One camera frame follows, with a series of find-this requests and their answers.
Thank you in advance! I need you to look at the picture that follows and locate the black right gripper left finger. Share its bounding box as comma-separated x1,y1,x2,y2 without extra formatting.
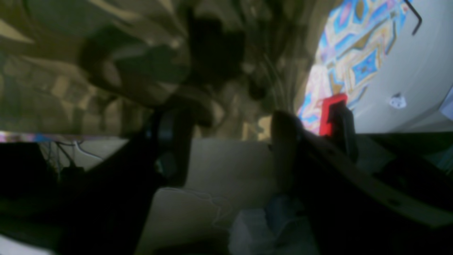
57,108,195,255

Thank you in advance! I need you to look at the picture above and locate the black allen key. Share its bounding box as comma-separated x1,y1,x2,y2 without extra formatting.
404,0,423,36

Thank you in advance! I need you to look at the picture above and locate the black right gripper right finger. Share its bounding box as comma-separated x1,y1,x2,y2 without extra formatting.
271,111,452,255

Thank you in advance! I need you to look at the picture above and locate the patterned tile tablecloth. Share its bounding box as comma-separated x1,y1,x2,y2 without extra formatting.
0,0,414,142

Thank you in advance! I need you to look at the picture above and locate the camouflage T-shirt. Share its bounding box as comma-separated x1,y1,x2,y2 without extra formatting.
0,0,340,142

